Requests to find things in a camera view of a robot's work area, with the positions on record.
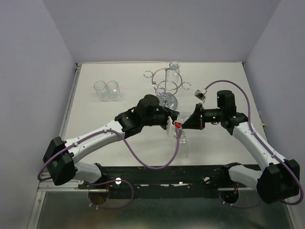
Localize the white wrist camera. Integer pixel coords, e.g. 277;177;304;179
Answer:
166;117;182;139
194;89;207;101

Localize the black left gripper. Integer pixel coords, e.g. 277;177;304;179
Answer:
142;106;179;130

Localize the chrome wine glass rack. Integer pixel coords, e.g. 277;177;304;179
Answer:
143;67;192;110

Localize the clear wine glass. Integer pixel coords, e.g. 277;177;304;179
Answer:
93;81;109;101
177;112;191;158
167;62;180;83
106;81;121;101

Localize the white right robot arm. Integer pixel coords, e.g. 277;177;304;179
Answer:
182;90;300;204

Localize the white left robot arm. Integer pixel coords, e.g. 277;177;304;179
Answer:
42;94;179;188

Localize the left aluminium frame rail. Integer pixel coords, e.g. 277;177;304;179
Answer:
37;63;82;186

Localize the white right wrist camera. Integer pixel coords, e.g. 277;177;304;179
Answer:
194;89;207;101

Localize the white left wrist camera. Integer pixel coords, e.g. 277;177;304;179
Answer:
166;117;182;139

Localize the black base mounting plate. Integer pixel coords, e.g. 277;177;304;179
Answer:
78;164;248;200

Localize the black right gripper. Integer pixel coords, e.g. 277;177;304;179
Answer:
182;103;224;130

